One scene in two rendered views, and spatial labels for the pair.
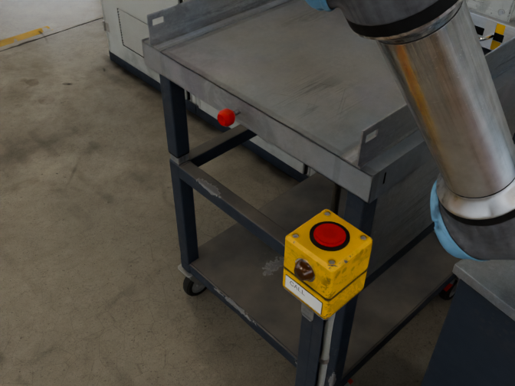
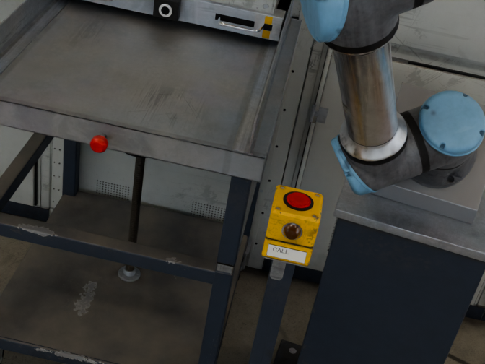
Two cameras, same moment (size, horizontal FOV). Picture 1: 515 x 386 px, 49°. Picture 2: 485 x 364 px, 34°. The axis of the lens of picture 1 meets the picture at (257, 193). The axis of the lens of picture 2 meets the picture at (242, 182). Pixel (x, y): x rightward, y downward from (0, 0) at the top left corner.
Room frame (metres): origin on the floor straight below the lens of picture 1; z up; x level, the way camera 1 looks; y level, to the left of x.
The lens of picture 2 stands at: (-0.20, 0.69, 1.64)
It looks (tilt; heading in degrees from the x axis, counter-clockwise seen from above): 35 degrees down; 317
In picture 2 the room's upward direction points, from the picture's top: 11 degrees clockwise
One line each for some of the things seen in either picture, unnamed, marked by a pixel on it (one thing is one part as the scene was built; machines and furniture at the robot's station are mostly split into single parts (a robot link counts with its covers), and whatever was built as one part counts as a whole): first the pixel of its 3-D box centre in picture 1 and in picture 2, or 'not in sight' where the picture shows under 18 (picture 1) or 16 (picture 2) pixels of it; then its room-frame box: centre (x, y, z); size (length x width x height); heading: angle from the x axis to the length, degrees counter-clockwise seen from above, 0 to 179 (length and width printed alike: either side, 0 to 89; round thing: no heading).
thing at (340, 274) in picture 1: (326, 263); (292, 225); (0.50, -0.09, 0.85); 0.08 x 0.08 x 0.10; 44
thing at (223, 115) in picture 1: (230, 116); (100, 141); (0.89, 0.05, 0.82); 0.04 x 0.03 x 0.03; 134
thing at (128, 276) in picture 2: not in sight; (129, 271); (1.14, -0.21, 0.18); 0.06 x 0.06 x 0.02
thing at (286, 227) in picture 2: (301, 272); (291, 233); (0.46, -0.06, 0.87); 0.03 x 0.01 x 0.03; 44
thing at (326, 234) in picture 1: (329, 237); (298, 202); (0.50, -0.09, 0.90); 0.04 x 0.04 x 0.02
